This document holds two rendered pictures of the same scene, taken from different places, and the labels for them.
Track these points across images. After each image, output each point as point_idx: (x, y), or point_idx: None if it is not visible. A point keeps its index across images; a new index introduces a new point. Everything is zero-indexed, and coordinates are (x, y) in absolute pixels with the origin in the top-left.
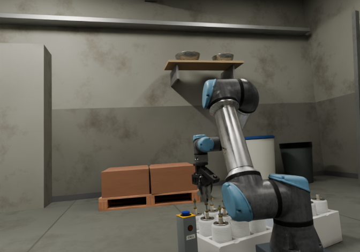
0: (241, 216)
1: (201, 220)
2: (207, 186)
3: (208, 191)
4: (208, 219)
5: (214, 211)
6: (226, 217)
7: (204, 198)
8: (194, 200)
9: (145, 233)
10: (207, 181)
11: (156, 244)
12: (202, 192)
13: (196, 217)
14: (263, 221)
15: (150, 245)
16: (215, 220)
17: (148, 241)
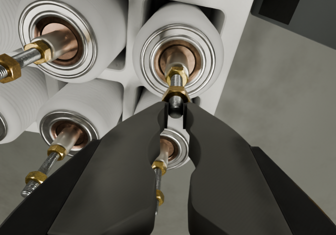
0: None
1: (214, 70)
2: (136, 219)
3: (147, 157)
4: (193, 38)
5: (76, 116)
6: (79, 1)
7: (209, 114)
8: (157, 204)
9: (158, 225)
10: None
11: (178, 184)
12: (251, 158)
13: (180, 123)
14: None
15: (187, 188)
16: (164, 14)
17: (176, 202)
